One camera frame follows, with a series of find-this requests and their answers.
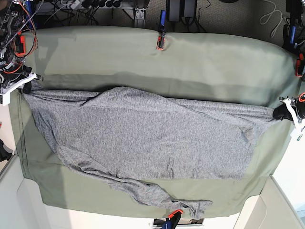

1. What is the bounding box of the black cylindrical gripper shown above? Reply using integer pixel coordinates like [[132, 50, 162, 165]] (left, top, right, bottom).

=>
[[0, 62, 32, 94], [273, 99, 305, 121]]

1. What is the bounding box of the grey heathered T-shirt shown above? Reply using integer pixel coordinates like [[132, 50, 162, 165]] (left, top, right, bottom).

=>
[[25, 85, 276, 219]]

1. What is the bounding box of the right orange black clamp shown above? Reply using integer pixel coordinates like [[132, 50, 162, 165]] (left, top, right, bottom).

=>
[[295, 53, 305, 77]]

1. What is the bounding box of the green table cloth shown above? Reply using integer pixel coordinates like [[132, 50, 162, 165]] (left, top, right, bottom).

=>
[[9, 26, 305, 218]]

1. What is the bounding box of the white power strip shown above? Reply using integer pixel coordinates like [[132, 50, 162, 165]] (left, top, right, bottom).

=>
[[60, 0, 82, 10]]

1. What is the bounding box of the black power adapter right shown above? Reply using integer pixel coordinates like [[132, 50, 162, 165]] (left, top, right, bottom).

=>
[[183, 0, 197, 18]]

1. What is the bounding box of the black power adapter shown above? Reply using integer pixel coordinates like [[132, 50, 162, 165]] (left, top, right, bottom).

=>
[[167, 0, 181, 22], [183, 0, 197, 18]]

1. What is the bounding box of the bottom orange black clamp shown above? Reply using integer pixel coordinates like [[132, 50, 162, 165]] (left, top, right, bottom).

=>
[[162, 209, 183, 229]]

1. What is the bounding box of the black power adapter left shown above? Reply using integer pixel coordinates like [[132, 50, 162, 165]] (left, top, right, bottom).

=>
[[167, 0, 181, 22]]

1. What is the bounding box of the robot arm with orange wires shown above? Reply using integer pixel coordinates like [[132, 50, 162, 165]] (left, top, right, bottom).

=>
[[0, 0, 44, 64], [298, 92, 305, 103]]

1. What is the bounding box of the blue clamp handle right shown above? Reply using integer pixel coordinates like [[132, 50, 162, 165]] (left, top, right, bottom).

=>
[[282, 24, 296, 53]]

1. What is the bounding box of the blue clamp handle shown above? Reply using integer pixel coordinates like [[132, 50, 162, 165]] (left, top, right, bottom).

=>
[[282, 24, 296, 53], [158, 10, 166, 33]]

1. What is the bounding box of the aluminium frame bracket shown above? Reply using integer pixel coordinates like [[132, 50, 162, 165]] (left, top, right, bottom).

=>
[[134, 8, 146, 29]]

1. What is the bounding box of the blue clamp handle centre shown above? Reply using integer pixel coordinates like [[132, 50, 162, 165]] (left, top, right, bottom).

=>
[[158, 10, 166, 33]]

